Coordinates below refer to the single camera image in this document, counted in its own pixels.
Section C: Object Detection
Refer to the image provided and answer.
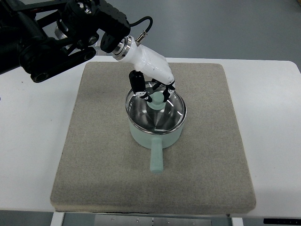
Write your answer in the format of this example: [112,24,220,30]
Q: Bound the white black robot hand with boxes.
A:
[112,36,175,103]

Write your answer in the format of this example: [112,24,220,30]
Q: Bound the glass lid with mint knob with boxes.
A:
[125,81,187,134]

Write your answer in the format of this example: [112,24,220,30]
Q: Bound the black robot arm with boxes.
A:
[0,0,131,83]

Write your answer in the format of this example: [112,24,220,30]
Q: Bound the mint green saucepan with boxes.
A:
[128,119,184,174]

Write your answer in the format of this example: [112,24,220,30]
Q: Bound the grey felt mat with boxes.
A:
[50,62,256,215]

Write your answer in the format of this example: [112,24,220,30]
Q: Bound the black control panel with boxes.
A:
[263,218,301,226]

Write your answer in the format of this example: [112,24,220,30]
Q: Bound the metal bracket under table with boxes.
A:
[94,215,212,226]

